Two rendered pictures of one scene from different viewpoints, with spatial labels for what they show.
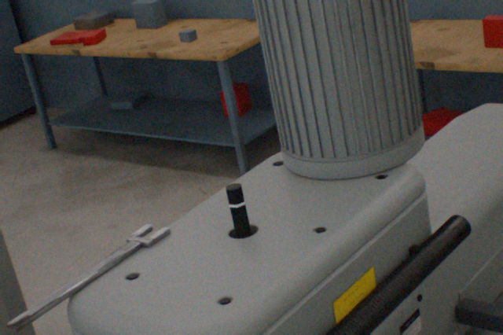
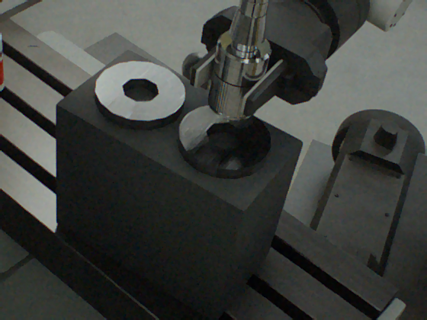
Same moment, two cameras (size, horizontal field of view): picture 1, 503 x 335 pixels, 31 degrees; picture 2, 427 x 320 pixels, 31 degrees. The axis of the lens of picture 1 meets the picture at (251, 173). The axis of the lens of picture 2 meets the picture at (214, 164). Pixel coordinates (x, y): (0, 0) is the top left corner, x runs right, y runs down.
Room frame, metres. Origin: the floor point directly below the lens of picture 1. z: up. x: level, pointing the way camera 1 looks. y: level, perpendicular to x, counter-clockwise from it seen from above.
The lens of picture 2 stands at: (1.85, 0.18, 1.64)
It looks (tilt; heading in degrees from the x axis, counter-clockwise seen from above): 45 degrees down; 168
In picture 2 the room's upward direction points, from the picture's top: 12 degrees clockwise
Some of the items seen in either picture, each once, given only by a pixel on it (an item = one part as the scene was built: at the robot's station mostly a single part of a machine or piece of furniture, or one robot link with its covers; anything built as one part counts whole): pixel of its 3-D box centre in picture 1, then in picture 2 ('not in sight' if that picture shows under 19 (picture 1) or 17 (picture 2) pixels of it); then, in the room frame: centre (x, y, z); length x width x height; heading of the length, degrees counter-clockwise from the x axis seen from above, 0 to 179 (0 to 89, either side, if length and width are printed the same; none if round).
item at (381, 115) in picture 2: not in sight; (377, 151); (0.68, 0.79, 0.50); 0.20 x 0.05 x 0.20; 65
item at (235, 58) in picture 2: not in sight; (244, 48); (1.32, 0.30, 1.23); 0.05 x 0.05 x 0.01
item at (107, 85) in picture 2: not in sight; (171, 180); (1.29, 0.26, 1.03); 0.22 x 0.12 x 0.20; 54
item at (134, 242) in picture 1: (90, 274); not in sight; (0.98, 0.21, 1.89); 0.24 x 0.04 x 0.01; 138
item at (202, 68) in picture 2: not in sight; (210, 60); (1.30, 0.28, 1.20); 0.06 x 0.02 x 0.03; 141
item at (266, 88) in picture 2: not in sight; (268, 91); (1.34, 0.33, 1.20); 0.06 x 0.02 x 0.03; 142
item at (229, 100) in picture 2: not in sight; (237, 78); (1.32, 0.30, 1.20); 0.05 x 0.05 x 0.06
